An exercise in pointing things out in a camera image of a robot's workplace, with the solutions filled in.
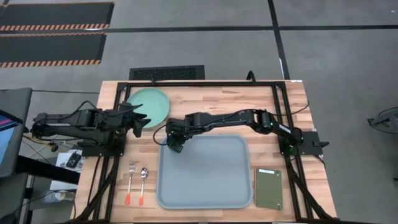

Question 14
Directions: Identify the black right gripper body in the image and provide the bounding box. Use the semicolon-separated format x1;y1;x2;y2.
165;113;200;138

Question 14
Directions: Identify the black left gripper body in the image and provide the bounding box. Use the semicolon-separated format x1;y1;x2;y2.
119;105;141;138

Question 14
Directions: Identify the dark green cup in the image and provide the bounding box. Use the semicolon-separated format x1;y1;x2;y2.
167;136;183;153

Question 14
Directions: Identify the mint green plate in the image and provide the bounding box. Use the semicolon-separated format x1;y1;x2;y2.
126;87;171;129

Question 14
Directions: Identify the spoon with orange handle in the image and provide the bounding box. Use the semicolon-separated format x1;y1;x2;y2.
138;167;150;207

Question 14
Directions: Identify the fork with orange handle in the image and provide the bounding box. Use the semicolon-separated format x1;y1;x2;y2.
124;162;136;206

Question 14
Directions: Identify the grey plastic tray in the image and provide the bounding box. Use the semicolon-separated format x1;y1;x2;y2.
155;134;254;210

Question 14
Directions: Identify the black floor vent grille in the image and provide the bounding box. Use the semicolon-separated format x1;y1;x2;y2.
129;65;206;81

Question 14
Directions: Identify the black handheld controller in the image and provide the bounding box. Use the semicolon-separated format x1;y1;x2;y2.
65;151;83;169

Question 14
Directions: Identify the white paper sheet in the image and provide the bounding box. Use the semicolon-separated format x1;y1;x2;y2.
49;149;83;191

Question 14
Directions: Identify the black side desk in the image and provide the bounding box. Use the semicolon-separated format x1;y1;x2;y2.
14;154;81;185

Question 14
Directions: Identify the olive green notebook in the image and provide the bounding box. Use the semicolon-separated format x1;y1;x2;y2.
254;168;284;211

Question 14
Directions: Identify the clear plastic bottle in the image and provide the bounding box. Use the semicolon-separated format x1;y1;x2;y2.
41;190;76;203

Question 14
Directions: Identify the black mat with hazard stripes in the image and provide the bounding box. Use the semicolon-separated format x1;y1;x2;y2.
0;31;108;68
0;2;115;32

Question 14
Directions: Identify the computer monitor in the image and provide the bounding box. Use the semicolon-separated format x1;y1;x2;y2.
0;108;25;179

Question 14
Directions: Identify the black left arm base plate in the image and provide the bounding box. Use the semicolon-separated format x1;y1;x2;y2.
81;136;126;157

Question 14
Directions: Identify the black aluminium table frame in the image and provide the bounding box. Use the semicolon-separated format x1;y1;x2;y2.
70;79;340;224

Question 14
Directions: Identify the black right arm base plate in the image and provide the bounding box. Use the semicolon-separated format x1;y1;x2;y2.
279;131;330;156

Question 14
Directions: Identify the grey stand with cables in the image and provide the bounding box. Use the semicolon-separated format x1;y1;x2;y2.
367;106;398;135

